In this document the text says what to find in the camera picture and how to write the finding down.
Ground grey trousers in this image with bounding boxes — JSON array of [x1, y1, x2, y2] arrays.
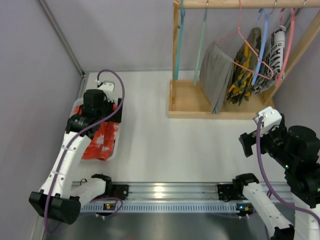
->
[[199, 42, 234, 114]]

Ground camouflage yellow trousers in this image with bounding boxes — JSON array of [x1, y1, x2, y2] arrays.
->
[[226, 27, 262, 105]]

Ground pink wire hanger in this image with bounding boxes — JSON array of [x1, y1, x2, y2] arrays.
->
[[215, 0, 274, 81]]

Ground light blue plastic hanger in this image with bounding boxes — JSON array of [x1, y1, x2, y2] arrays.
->
[[251, 8, 270, 86]]

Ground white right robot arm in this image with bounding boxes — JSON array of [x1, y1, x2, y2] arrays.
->
[[232, 107, 320, 240]]

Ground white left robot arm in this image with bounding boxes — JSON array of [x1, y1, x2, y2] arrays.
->
[[28, 89, 122, 225]]

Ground newspaper print trousers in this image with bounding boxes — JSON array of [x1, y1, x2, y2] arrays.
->
[[252, 25, 286, 94]]

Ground teal plastic hanger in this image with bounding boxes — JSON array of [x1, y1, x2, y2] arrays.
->
[[173, 0, 186, 81]]

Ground pink plastic hanger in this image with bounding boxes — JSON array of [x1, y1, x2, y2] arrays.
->
[[274, 7, 296, 87]]

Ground mint green hanger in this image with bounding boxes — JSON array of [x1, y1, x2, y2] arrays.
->
[[193, 0, 209, 86]]

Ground white plastic bin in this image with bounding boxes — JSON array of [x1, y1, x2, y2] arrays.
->
[[67, 97, 124, 163]]

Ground orange white garment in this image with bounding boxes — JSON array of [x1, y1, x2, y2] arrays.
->
[[73, 103, 120, 162]]

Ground wooden clothes rack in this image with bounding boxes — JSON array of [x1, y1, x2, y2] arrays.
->
[[168, 0, 320, 120]]

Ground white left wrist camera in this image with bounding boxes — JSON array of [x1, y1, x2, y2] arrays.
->
[[95, 79, 115, 92]]

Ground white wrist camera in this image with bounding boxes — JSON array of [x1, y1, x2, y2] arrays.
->
[[95, 79, 115, 92], [253, 106, 282, 135]]

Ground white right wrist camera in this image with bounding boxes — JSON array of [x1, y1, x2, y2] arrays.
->
[[253, 106, 282, 135]]

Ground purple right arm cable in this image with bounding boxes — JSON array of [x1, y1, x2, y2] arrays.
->
[[255, 116, 320, 227]]

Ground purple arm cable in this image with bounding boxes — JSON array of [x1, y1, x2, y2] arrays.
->
[[43, 69, 126, 235], [255, 116, 320, 227]]

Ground aluminium mounting rail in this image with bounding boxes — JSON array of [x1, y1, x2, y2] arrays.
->
[[71, 181, 291, 201]]

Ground slotted cable duct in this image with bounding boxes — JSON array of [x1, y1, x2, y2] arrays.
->
[[80, 201, 253, 214]]

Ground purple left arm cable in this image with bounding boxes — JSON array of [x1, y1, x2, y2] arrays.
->
[[43, 69, 126, 235]]

